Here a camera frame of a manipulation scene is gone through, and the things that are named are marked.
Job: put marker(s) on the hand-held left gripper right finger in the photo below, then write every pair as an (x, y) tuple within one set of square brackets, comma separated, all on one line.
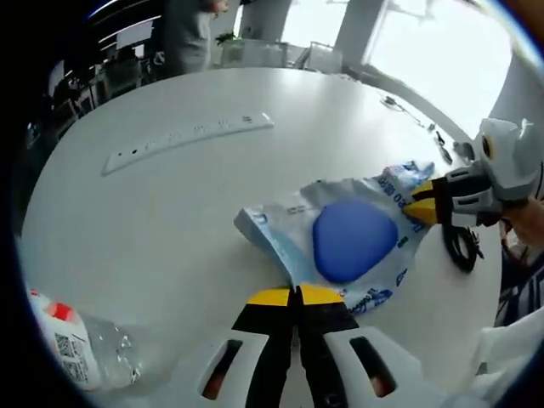
[(327, 340)]

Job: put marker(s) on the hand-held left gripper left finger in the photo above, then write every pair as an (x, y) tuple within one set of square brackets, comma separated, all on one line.
[(268, 340)]

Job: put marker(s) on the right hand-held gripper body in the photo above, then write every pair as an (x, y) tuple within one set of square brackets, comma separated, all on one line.
[(510, 161)]

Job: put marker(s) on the blue wet wipes packet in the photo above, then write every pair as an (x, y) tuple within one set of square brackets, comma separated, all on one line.
[(357, 242)]

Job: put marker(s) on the clear plastic water bottle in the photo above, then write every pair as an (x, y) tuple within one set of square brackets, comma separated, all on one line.
[(76, 348)]

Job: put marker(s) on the person's right hand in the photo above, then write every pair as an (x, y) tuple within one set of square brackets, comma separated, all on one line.
[(529, 221)]

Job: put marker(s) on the small black device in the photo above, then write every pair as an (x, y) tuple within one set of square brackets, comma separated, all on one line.
[(464, 149)]

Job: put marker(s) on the slim black tool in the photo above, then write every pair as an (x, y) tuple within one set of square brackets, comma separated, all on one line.
[(444, 151)]

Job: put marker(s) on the large bright office window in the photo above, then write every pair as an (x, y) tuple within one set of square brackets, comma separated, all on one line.
[(446, 55), (314, 21)]

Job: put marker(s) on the person's white coat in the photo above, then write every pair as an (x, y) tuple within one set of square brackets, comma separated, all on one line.
[(510, 353)]

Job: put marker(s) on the white mesh-back chair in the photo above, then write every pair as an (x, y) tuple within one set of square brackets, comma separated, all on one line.
[(323, 55)]

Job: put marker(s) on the white built-in power strip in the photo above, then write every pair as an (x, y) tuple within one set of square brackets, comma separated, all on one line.
[(187, 136)]

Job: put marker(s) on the white perforated cabinet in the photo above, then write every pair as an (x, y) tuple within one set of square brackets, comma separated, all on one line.
[(259, 53)]

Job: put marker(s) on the green potted plant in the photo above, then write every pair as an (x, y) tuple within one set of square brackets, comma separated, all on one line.
[(227, 39)]

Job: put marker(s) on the large wall display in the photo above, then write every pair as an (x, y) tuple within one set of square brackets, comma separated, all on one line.
[(136, 36)]

